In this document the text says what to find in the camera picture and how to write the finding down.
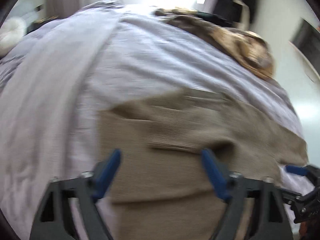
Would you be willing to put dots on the lavender embossed bed blanket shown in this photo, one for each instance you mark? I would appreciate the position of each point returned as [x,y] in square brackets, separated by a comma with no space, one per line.
[105,55]

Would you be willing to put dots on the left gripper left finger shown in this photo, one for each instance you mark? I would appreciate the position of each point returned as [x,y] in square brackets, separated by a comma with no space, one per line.
[54,220]

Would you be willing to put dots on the round white pleated cushion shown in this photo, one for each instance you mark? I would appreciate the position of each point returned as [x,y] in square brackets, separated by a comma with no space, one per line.
[12,31]

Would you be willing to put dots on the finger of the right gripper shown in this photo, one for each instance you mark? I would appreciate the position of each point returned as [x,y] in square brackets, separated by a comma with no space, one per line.
[297,170]

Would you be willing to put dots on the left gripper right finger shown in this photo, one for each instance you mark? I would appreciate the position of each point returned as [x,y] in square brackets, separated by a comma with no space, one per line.
[268,219]

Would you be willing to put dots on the tan striped garment pile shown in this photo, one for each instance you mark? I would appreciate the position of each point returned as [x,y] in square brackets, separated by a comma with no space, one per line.
[247,48]

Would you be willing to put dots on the olive brown knit sweater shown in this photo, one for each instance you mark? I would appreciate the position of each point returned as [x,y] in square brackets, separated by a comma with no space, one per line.
[161,190]

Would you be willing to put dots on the dark hanging clothes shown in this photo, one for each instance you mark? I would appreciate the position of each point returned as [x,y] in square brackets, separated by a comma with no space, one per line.
[238,14]

